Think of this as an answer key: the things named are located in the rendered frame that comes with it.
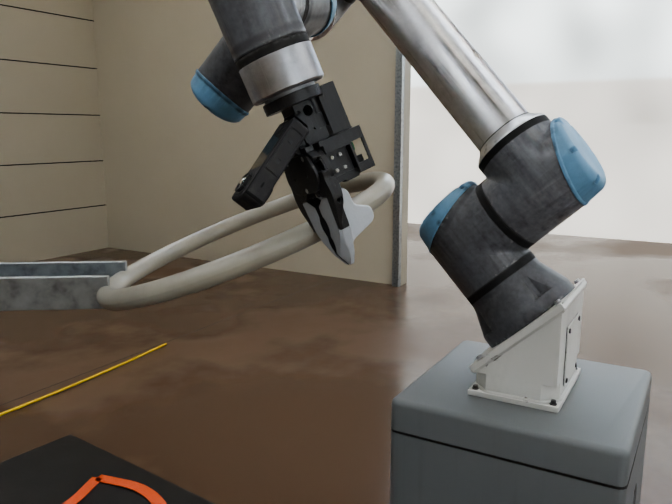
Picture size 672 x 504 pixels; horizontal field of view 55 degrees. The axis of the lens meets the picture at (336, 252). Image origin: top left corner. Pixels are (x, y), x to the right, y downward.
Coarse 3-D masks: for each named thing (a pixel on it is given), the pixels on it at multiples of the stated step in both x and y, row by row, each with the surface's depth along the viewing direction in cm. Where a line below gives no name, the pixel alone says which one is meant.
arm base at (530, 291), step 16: (528, 256) 117; (512, 272) 115; (528, 272) 115; (544, 272) 116; (480, 288) 117; (496, 288) 115; (512, 288) 114; (528, 288) 113; (544, 288) 113; (560, 288) 113; (480, 304) 118; (496, 304) 115; (512, 304) 113; (528, 304) 112; (544, 304) 112; (480, 320) 120; (496, 320) 115; (512, 320) 113; (528, 320) 112; (496, 336) 116
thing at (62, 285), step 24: (0, 264) 105; (24, 264) 105; (48, 264) 105; (72, 264) 106; (96, 264) 106; (120, 264) 106; (0, 288) 94; (24, 288) 95; (48, 288) 95; (72, 288) 95; (96, 288) 96
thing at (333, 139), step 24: (288, 96) 72; (312, 96) 73; (336, 96) 76; (312, 120) 75; (336, 120) 76; (312, 144) 74; (336, 144) 74; (288, 168) 77; (312, 168) 73; (336, 168) 75; (360, 168) 76; (312, 192) 75
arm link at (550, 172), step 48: (384, 0) 124; (432, 0) 123; (432, 48) 119; (480, 96) 115; (480, 144) 117; (528, 144) 110; (576, 144) 108; (528, 192) 110; (576, 192) 108; (528, 240) 115
